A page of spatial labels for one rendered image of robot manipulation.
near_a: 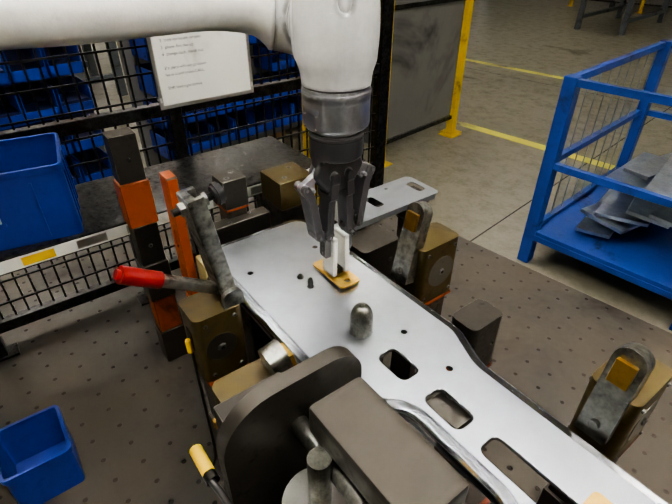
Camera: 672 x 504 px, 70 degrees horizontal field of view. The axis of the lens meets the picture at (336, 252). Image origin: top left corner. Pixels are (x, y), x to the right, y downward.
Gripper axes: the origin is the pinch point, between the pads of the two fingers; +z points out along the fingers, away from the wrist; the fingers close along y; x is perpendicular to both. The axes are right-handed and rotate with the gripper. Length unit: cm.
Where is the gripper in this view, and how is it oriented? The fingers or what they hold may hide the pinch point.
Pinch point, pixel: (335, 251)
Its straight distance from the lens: 75.7
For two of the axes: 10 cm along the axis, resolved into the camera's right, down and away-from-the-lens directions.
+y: -8.0, 3.4, -5.0
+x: 6.0, 4.5, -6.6
